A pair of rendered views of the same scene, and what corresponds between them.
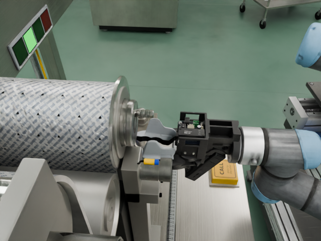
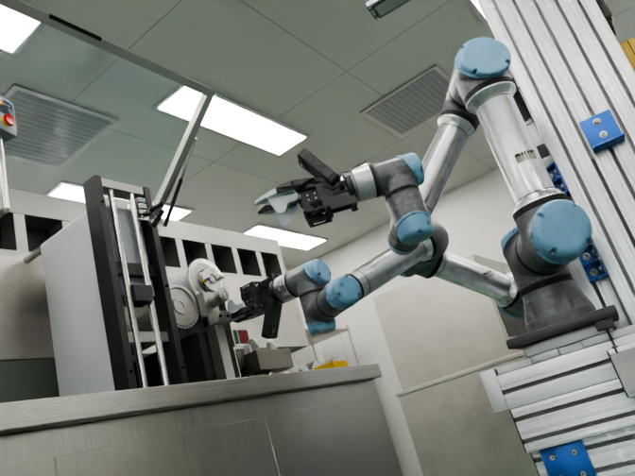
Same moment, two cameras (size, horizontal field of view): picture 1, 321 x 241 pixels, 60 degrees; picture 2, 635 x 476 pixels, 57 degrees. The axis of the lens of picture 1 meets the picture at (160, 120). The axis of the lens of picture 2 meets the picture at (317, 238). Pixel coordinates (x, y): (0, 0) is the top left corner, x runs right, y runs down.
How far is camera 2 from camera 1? 162 cm
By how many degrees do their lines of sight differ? 68
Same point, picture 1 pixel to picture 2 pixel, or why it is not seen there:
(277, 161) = (291, 279)
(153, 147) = (231, 305)
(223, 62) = not seen: outside the picture
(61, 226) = not seen: hidden behind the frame
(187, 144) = (245, 292)
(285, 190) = (310, 303)
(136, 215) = (214, 348)
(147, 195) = (211, 314)
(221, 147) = (268, 292)
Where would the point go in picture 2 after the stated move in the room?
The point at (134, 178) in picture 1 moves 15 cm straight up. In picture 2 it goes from (202, 299) to (192, 250)
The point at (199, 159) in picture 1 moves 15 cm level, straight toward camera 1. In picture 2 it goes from (257, 304) to (214, 305)
